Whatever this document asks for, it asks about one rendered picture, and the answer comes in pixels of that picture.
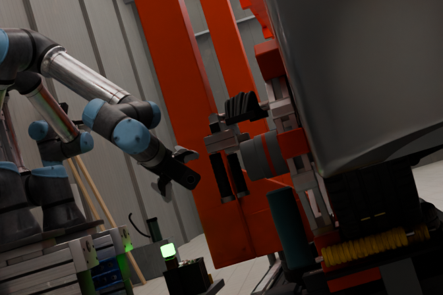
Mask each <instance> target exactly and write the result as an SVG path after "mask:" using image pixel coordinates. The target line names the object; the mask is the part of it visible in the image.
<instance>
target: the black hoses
mask: <svg viewBox="0 0 443 295"><path fill-rule="evenodd" d="M225 116H226V119H225V123H226V125H227V126H230V125H232V124H236V123H238V122H243V121H246V120H250V122H254V121H257V120H260V119H263V118H266V117H269V114H268V111H267V110H265V111H264V110H262V109H261V108H260V106H259V104H258V100H257V98H256V94H255V93H254V92H253V91H249V92H248V93H245V92H239V93H238V95H235V97H231V98H230V99H227V100H226V101H225Z"/></svg>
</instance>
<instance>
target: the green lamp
mask: <svg viewBox="0 0 443 295"><path fill-rule="evenodd" d="M161 250H162V254H163V256H164V257H167V256H170V255H173V254H175V249H174V247H173V244H168V245H164V246H162V247H161Z"/></svg>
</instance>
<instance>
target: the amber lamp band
mask: <svg viewBox="0 0 443 295"><path fill-rule="evenodd" d="M165 265H166V267H167V270H168V271H170V270H172V269H176V268H178V267H179V262H178V260H177V257H173V258H171V259H167V260H165Z"/></svg>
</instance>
